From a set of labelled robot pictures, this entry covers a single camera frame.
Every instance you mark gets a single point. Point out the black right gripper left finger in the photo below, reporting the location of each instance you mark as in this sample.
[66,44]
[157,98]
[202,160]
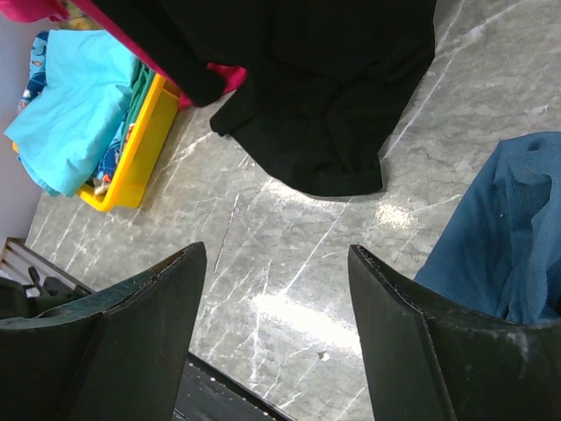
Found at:
[116,354]

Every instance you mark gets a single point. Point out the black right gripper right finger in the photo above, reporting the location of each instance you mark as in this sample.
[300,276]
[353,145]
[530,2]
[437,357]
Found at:
[428,358]

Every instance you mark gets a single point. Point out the dark blue shirt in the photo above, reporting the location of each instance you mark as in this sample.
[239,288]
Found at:
[500,251]

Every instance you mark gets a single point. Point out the black shirt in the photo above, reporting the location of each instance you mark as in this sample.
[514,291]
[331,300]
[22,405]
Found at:
[326,81]

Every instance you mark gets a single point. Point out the magenta pink shirt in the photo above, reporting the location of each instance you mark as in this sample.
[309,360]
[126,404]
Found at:
[31,11]

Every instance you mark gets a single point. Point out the black base bar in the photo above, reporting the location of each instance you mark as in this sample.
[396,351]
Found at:
[207,393]

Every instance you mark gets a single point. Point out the yellow plastic tray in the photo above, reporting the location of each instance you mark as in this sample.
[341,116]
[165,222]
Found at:
[141,152]

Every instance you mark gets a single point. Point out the folded turquoise cloth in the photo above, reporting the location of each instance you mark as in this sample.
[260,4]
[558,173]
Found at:
[64,132]

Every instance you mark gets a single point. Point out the green printed garment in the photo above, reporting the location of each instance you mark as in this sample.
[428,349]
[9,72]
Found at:
[106,168]

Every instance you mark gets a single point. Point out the blue patterned cloth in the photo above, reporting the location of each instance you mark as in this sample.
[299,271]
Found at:
[37,73]

